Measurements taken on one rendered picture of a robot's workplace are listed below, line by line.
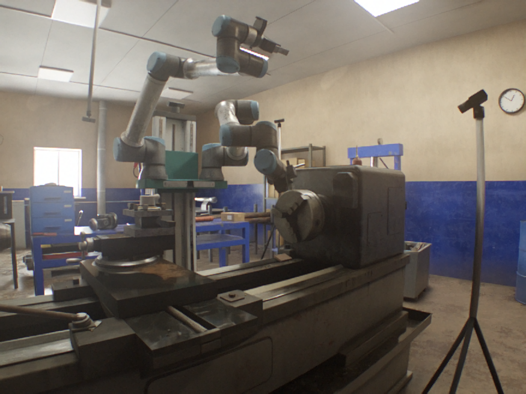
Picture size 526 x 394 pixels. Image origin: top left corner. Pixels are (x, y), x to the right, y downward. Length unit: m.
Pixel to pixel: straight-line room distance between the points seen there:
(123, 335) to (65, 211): 2.22
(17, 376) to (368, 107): 5.26
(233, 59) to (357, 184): 0.78
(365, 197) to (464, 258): 3.37
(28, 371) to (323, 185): 1.39
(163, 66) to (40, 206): 1.71
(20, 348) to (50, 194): 2.12
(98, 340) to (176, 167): 1.68
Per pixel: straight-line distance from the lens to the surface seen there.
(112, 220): 3.02
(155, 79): 1.75
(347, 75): 5.79
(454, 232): 4.77
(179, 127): 2.45
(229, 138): 1.25
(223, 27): 1.27
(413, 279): 3.61
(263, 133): 1.27
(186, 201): 2.39
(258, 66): 1.32
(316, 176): 1.65
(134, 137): 1.95
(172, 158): 2.29
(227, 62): 1.22
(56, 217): 2.95
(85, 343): 0.80
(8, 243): 0.99
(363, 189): 1.53
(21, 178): 8.06
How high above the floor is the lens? 1.22
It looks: 1 degrees down
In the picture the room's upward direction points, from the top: straight up
